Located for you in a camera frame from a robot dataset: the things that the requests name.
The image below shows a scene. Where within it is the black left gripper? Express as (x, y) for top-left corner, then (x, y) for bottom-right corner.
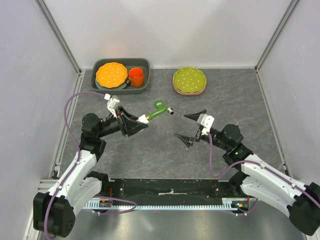
(97, 105), (148, 138)

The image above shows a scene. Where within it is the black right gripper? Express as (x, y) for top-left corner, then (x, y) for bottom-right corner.
(174, 109), (230, 151)

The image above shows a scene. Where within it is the white pvc elbow fitting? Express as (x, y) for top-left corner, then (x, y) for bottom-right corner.
(138, 114), (150, 124)

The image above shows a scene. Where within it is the green plastic water faucet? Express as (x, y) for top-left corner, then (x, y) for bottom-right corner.
(146, 99), (174, 121)

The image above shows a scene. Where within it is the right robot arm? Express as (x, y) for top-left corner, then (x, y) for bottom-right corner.
(176, 110), (320, 236)

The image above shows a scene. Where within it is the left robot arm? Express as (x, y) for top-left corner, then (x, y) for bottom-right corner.
(33, 106), (149, 240)

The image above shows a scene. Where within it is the teal plate under orange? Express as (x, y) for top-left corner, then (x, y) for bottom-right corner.
(94, 79), (129, 90)

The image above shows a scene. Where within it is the pink plate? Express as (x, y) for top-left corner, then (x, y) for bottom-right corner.
(172, 82), (206, 96)

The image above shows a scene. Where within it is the orange mug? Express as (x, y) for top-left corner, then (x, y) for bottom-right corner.
(125, 67), (145, 88)

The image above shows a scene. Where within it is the orange dotted plate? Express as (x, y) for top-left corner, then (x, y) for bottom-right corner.
(96, 62), (128, 88)

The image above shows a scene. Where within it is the green dotted plate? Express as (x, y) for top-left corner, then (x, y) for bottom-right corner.
(172, 67), (207, 94)

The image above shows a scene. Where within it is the tan bottom plate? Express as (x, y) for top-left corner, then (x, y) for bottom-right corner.
(173, 85), (205, 96)

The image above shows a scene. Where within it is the grey plastic dish tub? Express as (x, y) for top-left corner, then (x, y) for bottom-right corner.
(90, 58), (150, 95)

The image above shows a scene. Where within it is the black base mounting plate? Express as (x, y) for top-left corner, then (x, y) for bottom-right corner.
(94, 178), (248, 207)

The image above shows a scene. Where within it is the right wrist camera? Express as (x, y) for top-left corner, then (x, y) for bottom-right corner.
(197, 113), (215, 135)

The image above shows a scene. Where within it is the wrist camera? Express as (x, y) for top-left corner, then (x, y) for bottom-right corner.
(197, 113), (215, 135)
(104, 93), (120, 117)

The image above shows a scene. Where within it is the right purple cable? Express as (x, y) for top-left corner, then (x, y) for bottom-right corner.
(207, 132), (320, 208)

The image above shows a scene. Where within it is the purple cable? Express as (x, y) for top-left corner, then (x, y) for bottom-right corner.
(207, 132), (320, 208)
(43, 91), (106, 238)

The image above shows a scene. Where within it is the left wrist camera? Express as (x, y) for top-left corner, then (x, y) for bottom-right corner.
(104, 93), (120, 117)

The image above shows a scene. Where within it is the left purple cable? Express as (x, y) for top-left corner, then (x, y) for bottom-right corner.
(43, 91), (106, 238)

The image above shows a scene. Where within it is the grey slotted cable duct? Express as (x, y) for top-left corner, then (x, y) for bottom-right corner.
(82, 198), (249, 211)

